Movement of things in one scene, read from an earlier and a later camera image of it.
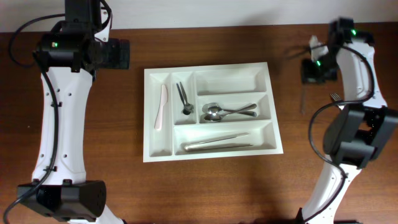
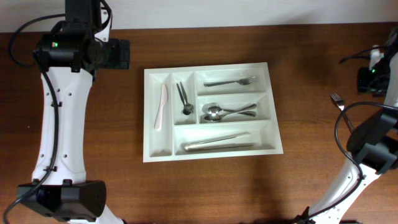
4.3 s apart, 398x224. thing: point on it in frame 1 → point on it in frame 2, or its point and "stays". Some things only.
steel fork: (303, 99) → (243, 81)
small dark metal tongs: (188, 107) stays
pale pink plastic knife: (163, 99) stays
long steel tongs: (197, 146) stays
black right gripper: (311, 74) → (354, 144)
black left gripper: (123, 53) stays
